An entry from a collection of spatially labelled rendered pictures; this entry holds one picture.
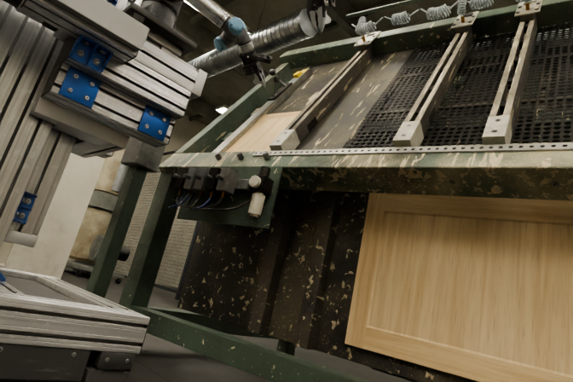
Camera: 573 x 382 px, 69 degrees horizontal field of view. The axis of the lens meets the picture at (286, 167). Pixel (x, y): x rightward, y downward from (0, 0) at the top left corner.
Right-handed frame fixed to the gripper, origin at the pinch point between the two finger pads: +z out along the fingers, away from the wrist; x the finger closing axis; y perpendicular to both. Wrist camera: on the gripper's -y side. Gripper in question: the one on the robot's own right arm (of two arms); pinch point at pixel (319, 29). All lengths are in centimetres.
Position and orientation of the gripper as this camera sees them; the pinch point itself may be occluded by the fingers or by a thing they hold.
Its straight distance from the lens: 164.0
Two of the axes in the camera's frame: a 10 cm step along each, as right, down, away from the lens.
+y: 7.1, -1.1, 7.0
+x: -6.9, 0.6, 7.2
